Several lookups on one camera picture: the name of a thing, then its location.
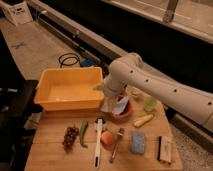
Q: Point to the white paper cup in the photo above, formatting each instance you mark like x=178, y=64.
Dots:
x=135, y=92

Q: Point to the yellow plastic bin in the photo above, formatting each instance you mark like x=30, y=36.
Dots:
x=70, y=88

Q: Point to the blue grey cloth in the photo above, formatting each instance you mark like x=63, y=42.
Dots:
x=115, y=106

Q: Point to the metal fork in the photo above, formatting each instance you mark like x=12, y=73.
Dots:
x=119, y=137

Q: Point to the white cardboard box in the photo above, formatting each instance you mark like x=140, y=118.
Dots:
x=17, y=14

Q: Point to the dark grape bunch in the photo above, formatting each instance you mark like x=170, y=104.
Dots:
x=70, y=135

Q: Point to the brown clay bowl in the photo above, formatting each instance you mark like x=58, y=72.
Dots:
x=124, y=116

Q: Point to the black white eraser block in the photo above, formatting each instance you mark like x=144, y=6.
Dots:
x=165, y=149

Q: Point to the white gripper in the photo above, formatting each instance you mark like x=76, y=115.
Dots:
x=108, y=86

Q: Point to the black chair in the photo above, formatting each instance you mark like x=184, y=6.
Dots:
x=16, y=106

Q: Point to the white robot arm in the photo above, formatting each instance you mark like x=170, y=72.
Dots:
x=195, y=104

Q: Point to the green pepper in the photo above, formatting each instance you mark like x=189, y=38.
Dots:
x=82, y=132

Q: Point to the peach fruit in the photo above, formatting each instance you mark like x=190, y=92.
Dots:
x=107, y=138

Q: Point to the blue object on floor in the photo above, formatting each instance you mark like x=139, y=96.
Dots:
x=87, y=63

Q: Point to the blue sponge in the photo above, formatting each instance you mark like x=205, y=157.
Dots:
x=138, y=143

